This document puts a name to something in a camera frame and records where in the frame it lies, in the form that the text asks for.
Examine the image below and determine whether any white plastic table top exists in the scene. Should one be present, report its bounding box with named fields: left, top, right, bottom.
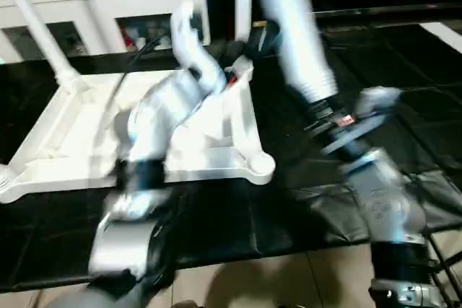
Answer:
left=0, top=56, right=277, bottom=204

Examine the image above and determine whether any black work mat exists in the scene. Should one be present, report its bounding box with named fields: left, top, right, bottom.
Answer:
left=0, top=27, right=462, bottom=291

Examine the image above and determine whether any small red bottle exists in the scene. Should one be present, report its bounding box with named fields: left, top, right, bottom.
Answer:
left=119, top=25, right=136, bottom=50

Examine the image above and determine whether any long black bar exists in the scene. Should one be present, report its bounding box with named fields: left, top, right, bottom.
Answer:
left=312, top=4, right=462, bottom=22

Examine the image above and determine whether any white glass-door cabinet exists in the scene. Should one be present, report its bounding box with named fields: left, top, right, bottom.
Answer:
left=0, top=0, right=212, bottom=63

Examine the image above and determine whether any flat white board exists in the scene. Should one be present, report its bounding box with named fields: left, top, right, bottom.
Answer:
left=421, top=22, right=462, bottom=55

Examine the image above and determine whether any dark rounded object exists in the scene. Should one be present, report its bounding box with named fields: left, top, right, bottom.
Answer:
left=167, top=299, right=201, bottom=308

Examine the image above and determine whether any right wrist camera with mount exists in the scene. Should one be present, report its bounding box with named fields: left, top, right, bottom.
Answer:
left=356, top=86, right=403, bottom=120

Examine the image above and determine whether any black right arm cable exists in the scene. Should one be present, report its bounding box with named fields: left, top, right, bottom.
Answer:
left=401, top=167, right=462, bottom=287

